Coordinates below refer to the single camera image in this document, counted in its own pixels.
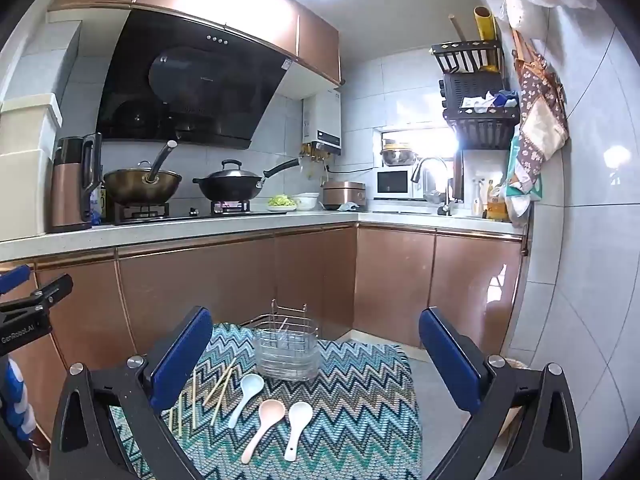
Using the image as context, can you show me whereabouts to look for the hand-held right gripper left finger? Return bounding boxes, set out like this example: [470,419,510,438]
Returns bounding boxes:
[49,306,214,480]

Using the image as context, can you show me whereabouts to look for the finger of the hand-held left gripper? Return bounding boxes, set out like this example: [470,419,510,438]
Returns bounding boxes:
[0,265,32,295]
[0,274,73,317]

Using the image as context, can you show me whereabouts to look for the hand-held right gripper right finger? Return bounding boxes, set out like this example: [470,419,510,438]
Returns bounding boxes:
[418,307,584,480]

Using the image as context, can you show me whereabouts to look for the light blue spoon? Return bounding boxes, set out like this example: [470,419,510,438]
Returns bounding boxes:
[227,374,266,429]

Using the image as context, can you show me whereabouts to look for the pink spoon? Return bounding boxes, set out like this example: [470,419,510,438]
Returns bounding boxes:
[241,399,286,464]

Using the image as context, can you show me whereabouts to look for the wire mesh utensil basket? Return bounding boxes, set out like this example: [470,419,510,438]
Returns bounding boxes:
[242,299,321,381]

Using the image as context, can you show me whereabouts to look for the white spoon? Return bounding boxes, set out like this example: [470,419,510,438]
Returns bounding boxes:
[283,401,314,462]

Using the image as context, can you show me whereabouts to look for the copper lower cabinets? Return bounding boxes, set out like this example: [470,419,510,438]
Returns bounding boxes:
[0,222,528,441]

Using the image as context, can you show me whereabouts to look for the copper electric kettle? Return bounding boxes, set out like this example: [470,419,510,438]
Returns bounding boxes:
[47,132,103,233]

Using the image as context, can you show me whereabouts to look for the zigzag patterned mat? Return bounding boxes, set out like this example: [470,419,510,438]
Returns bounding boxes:
[107,322,423,480]

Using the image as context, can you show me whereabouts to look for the white cabinet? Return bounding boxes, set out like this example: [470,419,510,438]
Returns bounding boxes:
[0,92,63,248]

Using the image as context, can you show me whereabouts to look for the gas stove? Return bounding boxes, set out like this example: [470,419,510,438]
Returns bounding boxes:
[112,199,291,226]

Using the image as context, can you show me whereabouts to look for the bronze wok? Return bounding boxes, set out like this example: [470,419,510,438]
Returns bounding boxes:
[102,140,183,206]

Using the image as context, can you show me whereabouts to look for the yellow bottle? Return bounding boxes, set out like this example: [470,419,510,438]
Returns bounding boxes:
[486,180,508,222]

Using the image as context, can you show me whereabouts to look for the steel faucet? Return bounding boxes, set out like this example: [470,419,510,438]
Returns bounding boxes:
[411,156,453,216]

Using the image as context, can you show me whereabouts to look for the black wok with lid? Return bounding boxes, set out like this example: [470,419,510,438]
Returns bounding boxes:
[192,158,301,202]

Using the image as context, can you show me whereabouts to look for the white microwave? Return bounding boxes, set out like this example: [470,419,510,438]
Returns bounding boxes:
[375,167,426,200]

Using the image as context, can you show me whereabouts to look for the teal hanging bag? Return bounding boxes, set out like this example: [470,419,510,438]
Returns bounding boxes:
[505,130,543,216]

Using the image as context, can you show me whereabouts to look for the copper rice cooker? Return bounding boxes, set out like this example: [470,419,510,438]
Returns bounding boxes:
[321,181,368,211]

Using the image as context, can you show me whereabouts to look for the steel pot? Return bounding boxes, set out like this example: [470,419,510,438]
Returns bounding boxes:
[380,141,417,167]

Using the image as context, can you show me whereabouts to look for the black range hood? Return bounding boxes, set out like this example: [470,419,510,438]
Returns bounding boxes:
[95,7,293,151]

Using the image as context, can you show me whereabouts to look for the floral apron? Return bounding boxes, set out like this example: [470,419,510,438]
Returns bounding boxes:
[510,30,571,183]

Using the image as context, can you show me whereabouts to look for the bundle of cloths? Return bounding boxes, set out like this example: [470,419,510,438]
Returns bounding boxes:
[460,89,518,111]

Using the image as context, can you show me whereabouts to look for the white water heater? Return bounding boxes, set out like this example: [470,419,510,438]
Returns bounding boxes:
[301,87,343,157]

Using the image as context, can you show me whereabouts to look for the yellow roll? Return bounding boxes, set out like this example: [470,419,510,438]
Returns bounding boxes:
[473,6,501,73]

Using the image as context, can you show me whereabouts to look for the black wall rack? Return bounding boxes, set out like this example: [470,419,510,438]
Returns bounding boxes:
[431,40,521,151]

